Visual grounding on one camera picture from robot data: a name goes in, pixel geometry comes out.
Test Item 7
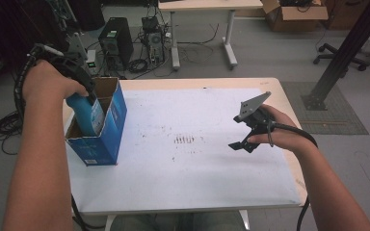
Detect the blue cardboard box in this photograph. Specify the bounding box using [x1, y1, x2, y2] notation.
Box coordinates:
[64, 76, 129, 167]

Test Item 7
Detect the black metal post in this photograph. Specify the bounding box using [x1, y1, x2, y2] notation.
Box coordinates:
[301, 0, 370, 112]

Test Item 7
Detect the person's left hand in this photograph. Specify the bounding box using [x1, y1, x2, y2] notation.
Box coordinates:
[21, 59, 90, 104]

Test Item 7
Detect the light wooden table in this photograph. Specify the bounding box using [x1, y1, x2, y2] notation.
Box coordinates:
[62, 77, 309, 231]

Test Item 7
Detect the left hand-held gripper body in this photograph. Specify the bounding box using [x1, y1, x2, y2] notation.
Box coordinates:
[48, 52, 96, 97]

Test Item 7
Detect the white table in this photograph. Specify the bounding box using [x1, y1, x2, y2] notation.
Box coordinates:
[65, 88, 304, 215]

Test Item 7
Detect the blue plastic bottle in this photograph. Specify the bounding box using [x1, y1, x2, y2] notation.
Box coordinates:
[65, 91, 106, 138]

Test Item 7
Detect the black office chair base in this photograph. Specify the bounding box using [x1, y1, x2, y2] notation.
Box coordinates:
[312, 42, 370, 72]

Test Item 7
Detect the small coiled black cable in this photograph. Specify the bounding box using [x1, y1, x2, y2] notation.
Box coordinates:
[126, 58, 149, 74]

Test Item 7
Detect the black sleeved cable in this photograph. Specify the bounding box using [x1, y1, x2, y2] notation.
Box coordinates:
[267, 118, 320, 231]

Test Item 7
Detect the small device with green light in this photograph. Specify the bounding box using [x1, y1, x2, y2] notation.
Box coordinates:
[85, 48, 98, 74]

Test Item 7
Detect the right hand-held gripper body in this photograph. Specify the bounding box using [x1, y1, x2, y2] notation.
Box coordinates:
[232, 90, 273, 137]

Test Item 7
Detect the open brown cardboard box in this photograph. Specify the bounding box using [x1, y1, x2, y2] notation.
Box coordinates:
[261, 0, 330, 33]

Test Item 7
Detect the white-legged background table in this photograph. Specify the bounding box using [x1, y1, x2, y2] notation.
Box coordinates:
[157, 0, 265, 72]

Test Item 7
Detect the black braided cable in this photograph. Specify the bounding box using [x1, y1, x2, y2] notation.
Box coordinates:
[12, 43, 66, 124]

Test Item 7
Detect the open grey computer case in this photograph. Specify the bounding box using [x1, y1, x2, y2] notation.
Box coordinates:
[141, 14, 167, 66]

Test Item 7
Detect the coiled black floor cable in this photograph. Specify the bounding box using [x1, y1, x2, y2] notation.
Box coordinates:
[0, 110, 24, 156]

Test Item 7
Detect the person's right hand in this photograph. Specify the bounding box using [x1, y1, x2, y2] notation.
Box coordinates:
[246, 104, 306, 156]

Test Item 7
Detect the grey metal stand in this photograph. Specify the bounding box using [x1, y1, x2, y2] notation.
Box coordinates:
[65, 31, 89, 63]

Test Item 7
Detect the grey floor mat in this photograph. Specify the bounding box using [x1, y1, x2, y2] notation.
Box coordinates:
[280, 80, 370, 136]

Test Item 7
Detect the black computer tower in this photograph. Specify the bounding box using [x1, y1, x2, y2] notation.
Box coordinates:
[97, 16, 135, 71]

